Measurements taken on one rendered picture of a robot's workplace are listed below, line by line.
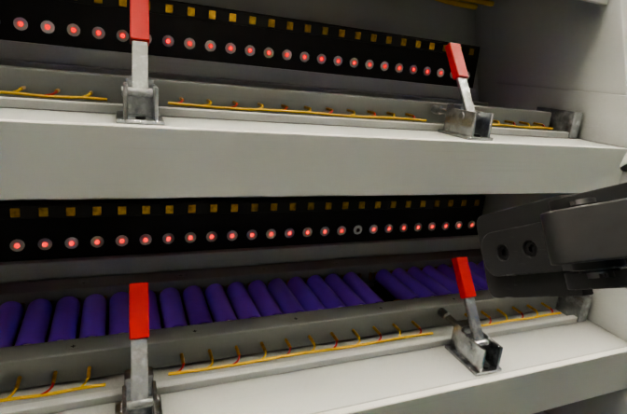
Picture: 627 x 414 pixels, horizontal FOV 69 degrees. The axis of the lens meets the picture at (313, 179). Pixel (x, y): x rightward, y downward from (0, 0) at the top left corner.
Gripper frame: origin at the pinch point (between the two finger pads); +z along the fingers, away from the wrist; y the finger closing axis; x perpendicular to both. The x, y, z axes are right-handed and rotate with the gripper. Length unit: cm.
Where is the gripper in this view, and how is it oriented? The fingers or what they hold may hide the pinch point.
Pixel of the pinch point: (564, 247)
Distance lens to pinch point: 19.5
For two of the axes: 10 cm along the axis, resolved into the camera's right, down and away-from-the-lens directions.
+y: 9.2, 0.0, 3.9
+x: -1.0, -9.7, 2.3
